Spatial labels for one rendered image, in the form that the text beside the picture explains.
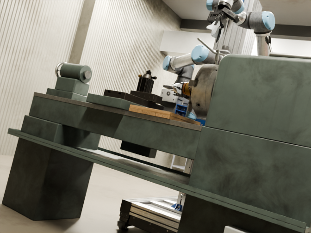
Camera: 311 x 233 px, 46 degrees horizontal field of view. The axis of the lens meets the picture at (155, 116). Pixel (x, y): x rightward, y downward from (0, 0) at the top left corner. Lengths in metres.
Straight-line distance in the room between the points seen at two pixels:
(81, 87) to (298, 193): 1.75
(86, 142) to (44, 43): 3.10
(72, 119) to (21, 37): 3.03
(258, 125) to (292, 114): 0.16
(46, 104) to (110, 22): 4.19
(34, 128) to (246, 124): 1.60
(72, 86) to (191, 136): 1.14
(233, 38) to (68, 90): 1.35
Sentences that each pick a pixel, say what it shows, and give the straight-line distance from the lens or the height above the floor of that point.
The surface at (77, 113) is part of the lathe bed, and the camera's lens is 2.56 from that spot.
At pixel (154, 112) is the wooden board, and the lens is 2.12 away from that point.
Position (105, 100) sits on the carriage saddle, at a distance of 2.31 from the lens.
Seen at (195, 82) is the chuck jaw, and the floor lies 1.10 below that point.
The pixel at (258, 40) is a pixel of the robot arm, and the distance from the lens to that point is 2.62.
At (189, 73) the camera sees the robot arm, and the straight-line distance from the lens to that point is 2.93.
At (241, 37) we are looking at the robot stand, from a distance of 3.08.
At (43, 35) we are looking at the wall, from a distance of 5.72.
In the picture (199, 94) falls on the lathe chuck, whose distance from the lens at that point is 2.03.
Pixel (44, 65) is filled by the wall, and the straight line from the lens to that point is 5.76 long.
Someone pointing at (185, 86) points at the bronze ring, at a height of 1.08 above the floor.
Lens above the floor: 0.76
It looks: 3 degrees up
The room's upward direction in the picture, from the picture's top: 14 degrees clockwise
